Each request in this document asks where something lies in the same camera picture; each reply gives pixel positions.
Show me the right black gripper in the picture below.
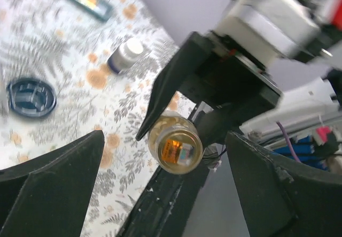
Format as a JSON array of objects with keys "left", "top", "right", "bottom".
[{"left": 136, "top": 32, "right": 281, "bottom": 146}]

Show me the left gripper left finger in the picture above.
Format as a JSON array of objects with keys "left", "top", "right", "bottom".
[{"left": 1, "top": 131, "right": 105, "bottom": 237}]

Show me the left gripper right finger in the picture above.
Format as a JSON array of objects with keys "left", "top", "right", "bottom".
[{"left": 226, "top": 132, "right": 341, "bottom": 236}]

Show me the orange pill bottle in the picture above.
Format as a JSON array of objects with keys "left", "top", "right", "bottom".
[{"left": 148, "top": 110, "right": 204, "bottom": 174}]

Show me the blue round pill container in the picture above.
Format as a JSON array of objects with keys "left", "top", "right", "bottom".
[{"left": 6, "top": 78, "right": 57, "bottom": 119}]

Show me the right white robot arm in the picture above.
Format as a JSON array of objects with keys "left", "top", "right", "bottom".
[{"left": 136, "top": 0, "right": 341, "bottom": 146}]

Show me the small silver pill bottle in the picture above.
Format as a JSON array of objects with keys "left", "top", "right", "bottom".
[{"left": 107, "top": 37, "right": 144, "bottom": 74}]

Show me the floral table mat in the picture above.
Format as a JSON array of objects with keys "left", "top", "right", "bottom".
[{"left": 0, "top": 0, "right": 204, "bottom": 237}]

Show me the blue rectangular pill box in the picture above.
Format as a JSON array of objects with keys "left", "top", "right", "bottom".
[{"left": 70, "top": 0, "right": 113, "bottom": 22}]

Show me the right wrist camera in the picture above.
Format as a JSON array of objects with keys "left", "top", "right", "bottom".
[{"left": 213, "top": 0, "right": 342, "bottom": 66}]

